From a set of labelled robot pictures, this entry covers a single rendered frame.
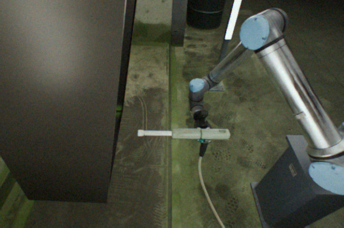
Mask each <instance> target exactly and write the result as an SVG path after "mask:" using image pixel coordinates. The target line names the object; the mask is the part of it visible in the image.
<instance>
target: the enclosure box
mask: <svg viewBox="0 0 344 228"><path fill-rule="evenodd" d="M136 5H137V0H0V156H1V158H2V159H3V161H4V163H5V164H6V165H7V167H8V169H9V170H10V172H11V174H12V175H13V176H14V177H15V179H16V181H17V183H18V184H19V185H20V187H21V189H22V190H23V192H24V194H25V196H26V197H27V198H28V199H29V200H40V201H64V202H87V203H108V196H109V190H110V183H111V177H112V170H113V164H114V160H115V156H116V149H117V142H118V136H119V130H120V126H121V120H122V116H123V108H124V99H125V91H126V82H127V73H128V68H129V64H130V55H131V46H132V37H133V29H134V19H135V10H136Z"/></svg>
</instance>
